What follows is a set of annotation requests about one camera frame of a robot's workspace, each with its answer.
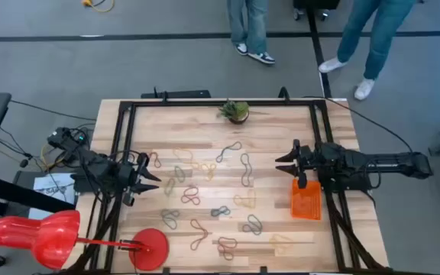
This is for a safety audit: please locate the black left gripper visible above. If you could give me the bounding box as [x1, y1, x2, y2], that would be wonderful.
[117, 151, 163, 196]

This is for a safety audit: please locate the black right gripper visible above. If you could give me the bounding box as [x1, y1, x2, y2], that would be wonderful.
[274, 138, 338, 178]

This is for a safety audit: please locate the dark red rubber band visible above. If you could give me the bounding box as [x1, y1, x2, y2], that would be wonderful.
[148, 151, 163, 170]

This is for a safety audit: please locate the green rubber band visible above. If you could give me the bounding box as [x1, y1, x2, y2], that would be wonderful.
[173, 165, 187, 184]
[163, 177, 176, 198]

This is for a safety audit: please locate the orange plastic bin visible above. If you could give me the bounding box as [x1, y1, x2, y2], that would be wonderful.
[290, 178, 323, 222]

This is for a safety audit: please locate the blue rubber band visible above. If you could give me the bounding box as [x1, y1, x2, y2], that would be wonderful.
[160, 208, 181, 231]
[209, 205, 231, 218]
[239, 152, 254, 188]

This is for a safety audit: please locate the yellow rubber band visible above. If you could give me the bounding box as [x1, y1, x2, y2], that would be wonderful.
[199, 162, 218, 182]
[232, 188, 257, 210]
[172, 147, 201, 170]
[268, 233, 296, 257]

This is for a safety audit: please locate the pile of coloured rubber bands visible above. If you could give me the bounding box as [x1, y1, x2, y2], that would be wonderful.
[215, 141, 243, 164]

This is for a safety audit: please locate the teal rubber band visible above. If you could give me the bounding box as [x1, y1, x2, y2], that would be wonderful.
[241, 213, 264, 236]

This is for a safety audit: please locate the small potted green plant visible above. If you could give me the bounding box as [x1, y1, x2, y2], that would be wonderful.
[217, 99, 251, 125]

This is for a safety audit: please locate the black flat box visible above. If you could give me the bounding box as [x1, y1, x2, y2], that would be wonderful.
[140, 86, 212, 100]

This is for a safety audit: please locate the white paper sheet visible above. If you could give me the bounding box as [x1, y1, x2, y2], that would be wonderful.
[27, 173, 77, 222]

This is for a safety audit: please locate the red desk lamp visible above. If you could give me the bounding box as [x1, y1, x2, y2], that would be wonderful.
[0, 209, 170, 272]

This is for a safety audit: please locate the black diagonal bar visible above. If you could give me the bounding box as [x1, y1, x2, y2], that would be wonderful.
[0, 170, 77, 213]

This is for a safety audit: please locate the person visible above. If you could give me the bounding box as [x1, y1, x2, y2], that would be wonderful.
[226, 0, 277, 65]
[318, 0, 418, 102]

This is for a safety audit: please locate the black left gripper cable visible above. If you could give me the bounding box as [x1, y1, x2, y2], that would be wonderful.
[105, 149, 147, 163]

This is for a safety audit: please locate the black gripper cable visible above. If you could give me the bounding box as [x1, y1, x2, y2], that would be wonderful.
[105, 149, 147, 163]
[359, 160, 382, 199]

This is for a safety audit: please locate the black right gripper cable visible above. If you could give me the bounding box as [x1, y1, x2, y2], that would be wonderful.
[359, 160, 382, 199]

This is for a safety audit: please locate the black aluminium table frame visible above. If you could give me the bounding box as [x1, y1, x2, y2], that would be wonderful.
[66, 99, 393, 275]

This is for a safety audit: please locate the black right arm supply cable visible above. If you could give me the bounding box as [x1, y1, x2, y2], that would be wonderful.
[302, 95, 415, 153]

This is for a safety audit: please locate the thin yellow cable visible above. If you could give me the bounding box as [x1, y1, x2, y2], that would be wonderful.
[39, 144, 65, 172]

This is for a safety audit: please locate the black floor cable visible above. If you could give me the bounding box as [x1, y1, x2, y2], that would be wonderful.
[8, 99, 98, 122]

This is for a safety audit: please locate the black cable with plug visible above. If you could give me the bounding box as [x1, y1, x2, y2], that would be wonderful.
[0, 126, 34, 169]

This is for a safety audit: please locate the yellow extension cable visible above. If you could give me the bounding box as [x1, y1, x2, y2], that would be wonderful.
[82, 0, 116, 14]

